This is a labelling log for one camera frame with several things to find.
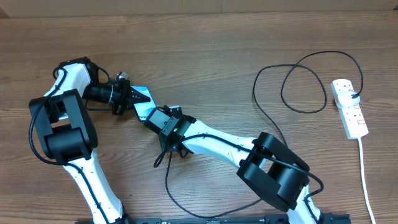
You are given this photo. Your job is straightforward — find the white power strip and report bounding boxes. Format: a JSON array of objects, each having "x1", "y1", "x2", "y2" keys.
[{"x1": 330, "y1": 79, "x2": 369, "y2": 139}]

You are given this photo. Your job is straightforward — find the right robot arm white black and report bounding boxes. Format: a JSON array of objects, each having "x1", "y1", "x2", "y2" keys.
[{"x1": 144, "y1": 106, "x2": 324, "y2": 223}]

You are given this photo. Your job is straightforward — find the white power strip cord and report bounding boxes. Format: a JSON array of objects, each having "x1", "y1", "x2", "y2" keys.
[{"x1": 357, "y1": 138, "x2": 376, "y2": 224}]

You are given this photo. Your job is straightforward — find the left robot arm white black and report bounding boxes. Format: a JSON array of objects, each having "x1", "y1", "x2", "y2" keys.
[{"x1": 28, "y1": 57, "x2": 152, "y2": 223}]

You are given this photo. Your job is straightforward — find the blue Galaxy smartphone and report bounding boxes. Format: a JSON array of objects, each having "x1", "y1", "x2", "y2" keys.
[{"x1": 130, "y1": 85, "x2": 159, "y2": 123}]

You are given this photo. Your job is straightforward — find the white USB charger plug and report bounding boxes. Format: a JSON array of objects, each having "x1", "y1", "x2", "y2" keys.
[{"x1": 335, "y1": 91, "x2": 360, "y2": 108}]

